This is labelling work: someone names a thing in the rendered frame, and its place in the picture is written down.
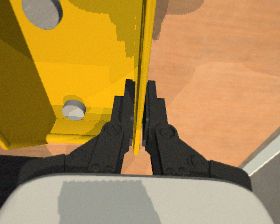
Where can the grey steel disc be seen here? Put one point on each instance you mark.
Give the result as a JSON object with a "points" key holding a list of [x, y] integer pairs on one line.
{"points": [[74, 110], [44, 14]]}

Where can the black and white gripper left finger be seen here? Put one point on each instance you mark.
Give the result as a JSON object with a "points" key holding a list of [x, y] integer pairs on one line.
{"points": [[98, 155]]}

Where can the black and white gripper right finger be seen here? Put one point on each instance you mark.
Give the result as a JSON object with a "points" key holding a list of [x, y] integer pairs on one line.
{"points": [[170, 156]]}

